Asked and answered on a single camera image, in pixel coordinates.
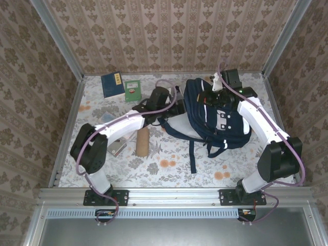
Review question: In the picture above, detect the navy blue backpack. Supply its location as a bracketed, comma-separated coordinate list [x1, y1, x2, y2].
[157, 77, 253, 174]

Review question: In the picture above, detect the green book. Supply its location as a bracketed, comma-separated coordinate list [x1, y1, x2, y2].
[125, 79, 142, 103]

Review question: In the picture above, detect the dark blue book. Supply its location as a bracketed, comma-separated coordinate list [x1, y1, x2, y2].
[100, 72, 126, 99]

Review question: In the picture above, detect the tan cylindrical pencil case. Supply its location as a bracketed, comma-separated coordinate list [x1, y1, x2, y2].
[135, 127, 150, 157]

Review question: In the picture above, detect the grey box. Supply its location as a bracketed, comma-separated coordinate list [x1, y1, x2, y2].
[107, 134, 136, 158]

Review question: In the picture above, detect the floral tablecloth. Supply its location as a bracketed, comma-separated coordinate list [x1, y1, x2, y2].
[58, 73, 298, 189]

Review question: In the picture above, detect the grey metal panel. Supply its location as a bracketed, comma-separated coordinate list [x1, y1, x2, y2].
[38, 207, 321, 246]

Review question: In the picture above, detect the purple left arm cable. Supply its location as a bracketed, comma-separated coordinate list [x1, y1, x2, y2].
[76, 78, 180, 226]

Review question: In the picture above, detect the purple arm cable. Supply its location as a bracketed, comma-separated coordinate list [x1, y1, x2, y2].
[76, 78, 180, 226]
[217, 58, 306, 223]

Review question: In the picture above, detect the aluminium side rail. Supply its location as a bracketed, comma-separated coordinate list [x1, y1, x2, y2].
[48, 75, 87, 189]
[262, 74, 304, 188]

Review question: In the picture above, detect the aluminium frame post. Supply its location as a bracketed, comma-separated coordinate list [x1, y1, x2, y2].
[29, 0, 85, 80]
[261, 0, 313, 77]

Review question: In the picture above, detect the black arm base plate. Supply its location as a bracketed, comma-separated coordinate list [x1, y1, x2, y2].
[219, 189, 267, 207]
[83, 189, 129, 207]

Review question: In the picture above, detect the aluminium mounting rail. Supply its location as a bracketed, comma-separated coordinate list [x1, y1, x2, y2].
[38, 186, 316, 209]

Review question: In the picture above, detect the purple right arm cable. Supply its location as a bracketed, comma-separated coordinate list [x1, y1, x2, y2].
[217, 58, 306, 223]

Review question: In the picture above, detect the slotted light blue cable duct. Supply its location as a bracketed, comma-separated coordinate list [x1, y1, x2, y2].
[47, 208, 257, 219]

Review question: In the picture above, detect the black controller box with wires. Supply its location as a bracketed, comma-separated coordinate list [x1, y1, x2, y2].
[95, 209, 116, 223]
[237, 209, 257, 221]

